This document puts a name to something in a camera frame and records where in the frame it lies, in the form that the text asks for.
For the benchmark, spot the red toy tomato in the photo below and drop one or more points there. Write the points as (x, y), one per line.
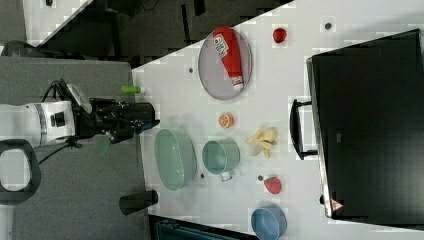
(279, 35)

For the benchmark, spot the green perforated colander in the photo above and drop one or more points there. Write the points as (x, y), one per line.
(175, 158)

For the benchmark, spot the red toy strawberry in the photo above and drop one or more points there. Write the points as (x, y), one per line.
(273, 185)

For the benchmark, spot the blue cup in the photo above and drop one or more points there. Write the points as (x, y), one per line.
(269, 222)

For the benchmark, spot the green cylinder toy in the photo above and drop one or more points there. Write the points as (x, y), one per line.
(131, 89)

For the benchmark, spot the orange slice toy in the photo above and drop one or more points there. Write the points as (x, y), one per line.
(226, 120)

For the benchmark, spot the peeled yellow toy banana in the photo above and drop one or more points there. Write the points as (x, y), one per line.
(262, 142)

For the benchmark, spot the green mug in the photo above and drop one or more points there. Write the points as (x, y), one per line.
(221, 157)

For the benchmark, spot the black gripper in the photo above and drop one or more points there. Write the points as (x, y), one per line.
(118, 120)

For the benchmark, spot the grey round plate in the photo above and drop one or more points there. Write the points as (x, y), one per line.
(212, 73)

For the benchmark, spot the black cylinder cup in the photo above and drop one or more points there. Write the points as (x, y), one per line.
(136, 202)

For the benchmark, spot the red ketchup bottle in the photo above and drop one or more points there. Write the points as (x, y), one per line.
(227, 48)

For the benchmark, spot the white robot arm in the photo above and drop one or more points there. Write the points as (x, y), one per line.
(27, 127)

